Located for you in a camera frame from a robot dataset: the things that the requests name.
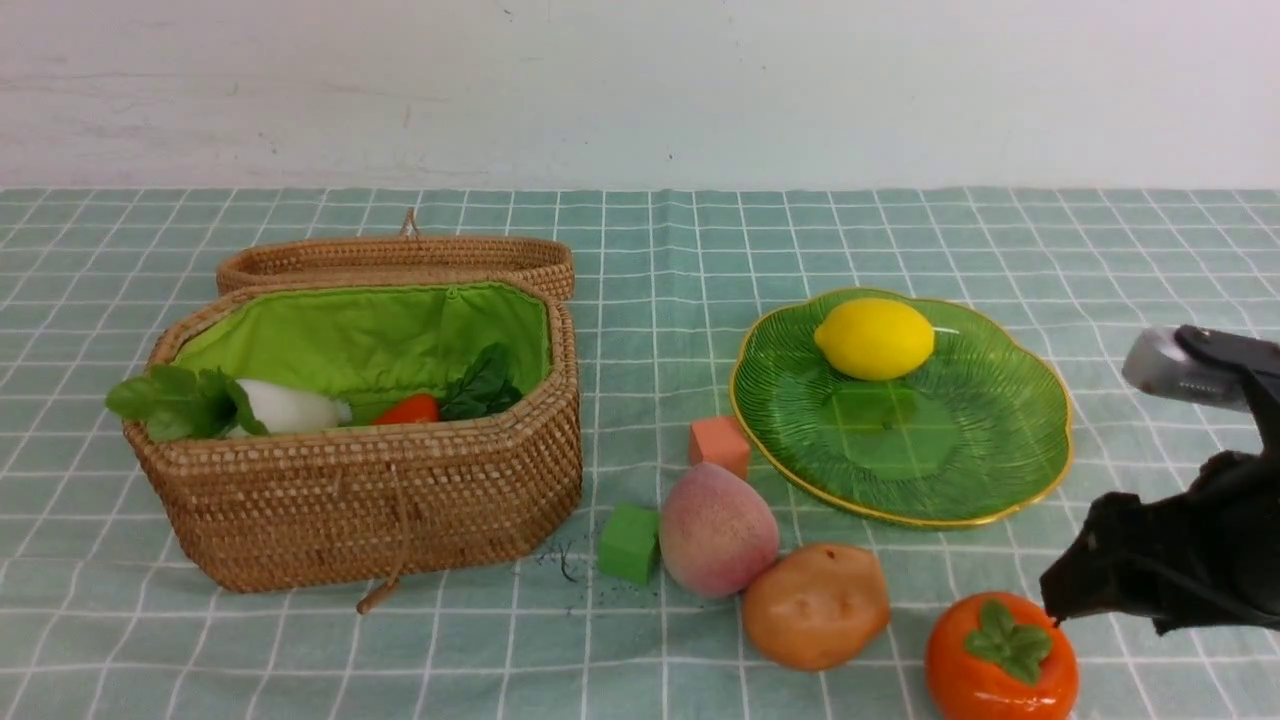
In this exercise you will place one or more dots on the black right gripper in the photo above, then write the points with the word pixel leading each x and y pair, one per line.
pixel 1206 557

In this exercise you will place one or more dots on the orange persimmon green calyx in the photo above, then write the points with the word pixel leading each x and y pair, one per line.
pixel 997 655

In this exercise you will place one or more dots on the brown potato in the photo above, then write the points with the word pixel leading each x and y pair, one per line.
pixel 818 608

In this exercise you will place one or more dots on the yellow lemon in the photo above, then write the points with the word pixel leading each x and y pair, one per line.
pixel 875 339

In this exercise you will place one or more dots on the pink peach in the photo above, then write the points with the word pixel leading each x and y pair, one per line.
pixel 716 533

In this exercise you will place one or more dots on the red pepper with green leaves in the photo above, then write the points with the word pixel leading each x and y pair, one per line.
pixel 485 388

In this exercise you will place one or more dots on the white radish green leaves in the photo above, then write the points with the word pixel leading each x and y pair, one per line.
pixel 172 402

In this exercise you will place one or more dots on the green glass leaf plate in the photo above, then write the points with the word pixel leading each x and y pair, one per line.
pixel 982 429

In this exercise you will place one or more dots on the orange foam cube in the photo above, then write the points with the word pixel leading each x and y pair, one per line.
pixel 719 440

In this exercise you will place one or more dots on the green foam cube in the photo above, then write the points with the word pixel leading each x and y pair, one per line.
pixel 628 547

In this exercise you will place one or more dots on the woven wicker basket green lining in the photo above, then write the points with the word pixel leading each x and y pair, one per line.
pixel 365 501

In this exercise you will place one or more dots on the woven wicker basket lid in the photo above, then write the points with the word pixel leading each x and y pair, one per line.
pixel 544 264

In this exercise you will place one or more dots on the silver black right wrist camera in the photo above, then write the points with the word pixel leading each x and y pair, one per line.
pixel 1195 365

